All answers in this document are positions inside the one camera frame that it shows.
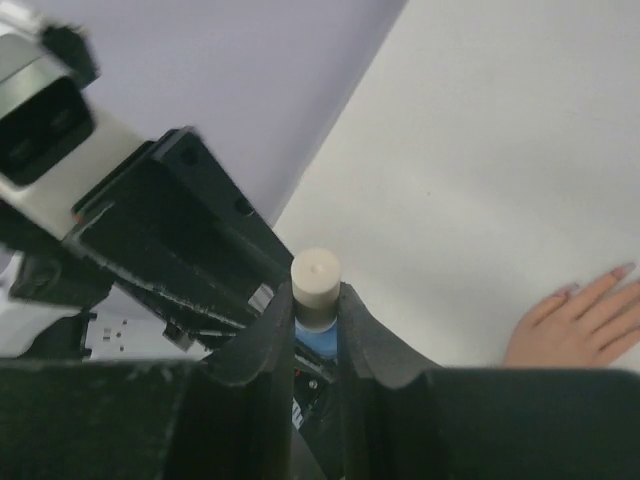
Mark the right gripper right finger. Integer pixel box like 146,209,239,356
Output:
337,284,639,479

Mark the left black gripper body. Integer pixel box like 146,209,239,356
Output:
9,127,292,349

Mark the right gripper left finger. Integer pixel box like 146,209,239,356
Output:
1,284,294,479

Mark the white nail polish cap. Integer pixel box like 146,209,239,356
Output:
290,248,342,333

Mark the blue nail polish bottle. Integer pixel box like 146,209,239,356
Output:
295,320,337,360

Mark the mannequin hand with nails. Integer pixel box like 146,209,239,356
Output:
502,263,639,368

